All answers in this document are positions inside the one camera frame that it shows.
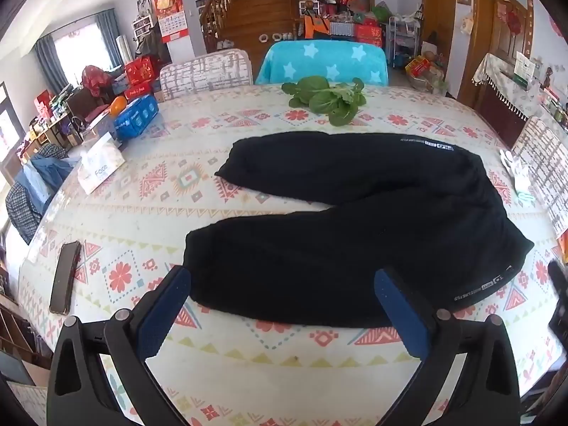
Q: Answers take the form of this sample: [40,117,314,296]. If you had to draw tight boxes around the chair with grey-white cover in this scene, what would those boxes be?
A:
[160,49,253,102]

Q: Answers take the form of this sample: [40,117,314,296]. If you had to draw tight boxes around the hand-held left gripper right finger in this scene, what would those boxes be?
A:
[374,267,521,426]

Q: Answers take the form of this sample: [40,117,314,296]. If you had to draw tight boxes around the teal star chair cover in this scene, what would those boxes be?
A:
[255,40,389,87]

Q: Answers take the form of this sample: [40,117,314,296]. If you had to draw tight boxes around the green leafy vegetable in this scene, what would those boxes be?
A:
[282,76,368,127]

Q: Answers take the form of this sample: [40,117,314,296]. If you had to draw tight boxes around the chair with brown-white cover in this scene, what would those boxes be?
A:
[510,115,568,238]

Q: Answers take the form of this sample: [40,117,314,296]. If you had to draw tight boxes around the patterned tablecloth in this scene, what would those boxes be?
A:
[18,82,566,426]

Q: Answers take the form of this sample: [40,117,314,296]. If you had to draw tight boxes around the white tissue box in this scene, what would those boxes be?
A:
[77,133,126,195]

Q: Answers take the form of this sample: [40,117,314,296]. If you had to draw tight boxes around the wooden door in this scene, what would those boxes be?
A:
[421,0,458,49]

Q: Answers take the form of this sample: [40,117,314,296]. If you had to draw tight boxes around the black pants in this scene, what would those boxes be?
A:
[184,132,534,328]

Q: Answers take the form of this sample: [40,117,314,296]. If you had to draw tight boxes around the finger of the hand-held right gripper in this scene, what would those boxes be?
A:
[548,261,568,342]

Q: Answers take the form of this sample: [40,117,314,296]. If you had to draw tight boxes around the denim jacket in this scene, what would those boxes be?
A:
[15,144,76,214]

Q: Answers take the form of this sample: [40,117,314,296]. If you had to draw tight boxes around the blue curtain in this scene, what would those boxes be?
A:
[34,9,129,94]

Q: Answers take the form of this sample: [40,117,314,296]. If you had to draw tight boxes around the red wall calendar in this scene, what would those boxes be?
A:
[154,0,187,44]

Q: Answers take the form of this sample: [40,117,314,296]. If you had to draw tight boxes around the blue tissue pack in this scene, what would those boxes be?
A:
[113,94,159,140]

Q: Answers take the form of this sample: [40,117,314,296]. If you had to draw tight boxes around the wooden staircase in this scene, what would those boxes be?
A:
[200,0,294,51]

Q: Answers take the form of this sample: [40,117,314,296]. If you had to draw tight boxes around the black smartphone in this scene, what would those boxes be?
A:
[49,240,83,316]

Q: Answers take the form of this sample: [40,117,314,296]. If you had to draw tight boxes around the white glove with teal cuff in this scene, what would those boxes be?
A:
[499,148,537,207]

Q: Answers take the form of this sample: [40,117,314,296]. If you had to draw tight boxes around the plaid cloth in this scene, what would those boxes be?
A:
[5,182,43,245]

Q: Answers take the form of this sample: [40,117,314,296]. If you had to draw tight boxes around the white tasselled cabinet cloth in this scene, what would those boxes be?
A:
[471,53,568,143]

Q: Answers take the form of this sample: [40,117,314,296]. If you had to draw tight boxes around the red plastic bag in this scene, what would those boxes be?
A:
[81,66,111,96]

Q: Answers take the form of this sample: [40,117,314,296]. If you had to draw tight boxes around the stack of red boxes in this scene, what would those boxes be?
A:
[355,24,383,47]

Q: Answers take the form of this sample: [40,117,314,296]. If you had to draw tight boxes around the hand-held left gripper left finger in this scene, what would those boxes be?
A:
[47,265,192,426]

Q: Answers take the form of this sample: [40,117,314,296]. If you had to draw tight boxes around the red gift boxes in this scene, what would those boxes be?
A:
[124,55,156,98]

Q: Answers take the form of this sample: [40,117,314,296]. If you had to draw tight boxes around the metal trolley rack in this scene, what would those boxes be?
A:
[386,15,422,67]

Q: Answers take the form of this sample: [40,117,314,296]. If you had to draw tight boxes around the orange vest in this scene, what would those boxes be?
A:
[304,13,331,38]

